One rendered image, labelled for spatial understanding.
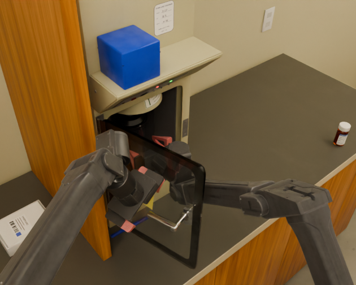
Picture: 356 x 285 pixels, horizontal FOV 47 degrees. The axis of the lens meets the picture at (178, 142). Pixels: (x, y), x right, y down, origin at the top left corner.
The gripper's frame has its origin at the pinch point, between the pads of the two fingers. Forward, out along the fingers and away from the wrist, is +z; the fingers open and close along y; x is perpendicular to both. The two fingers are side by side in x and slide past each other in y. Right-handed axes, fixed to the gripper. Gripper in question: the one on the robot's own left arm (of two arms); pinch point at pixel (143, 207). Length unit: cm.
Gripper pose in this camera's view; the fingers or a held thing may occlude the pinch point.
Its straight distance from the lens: 98.0
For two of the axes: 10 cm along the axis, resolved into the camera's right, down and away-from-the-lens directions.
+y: -5.5, 7.9, -2.7
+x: 8.1, 4.1, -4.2
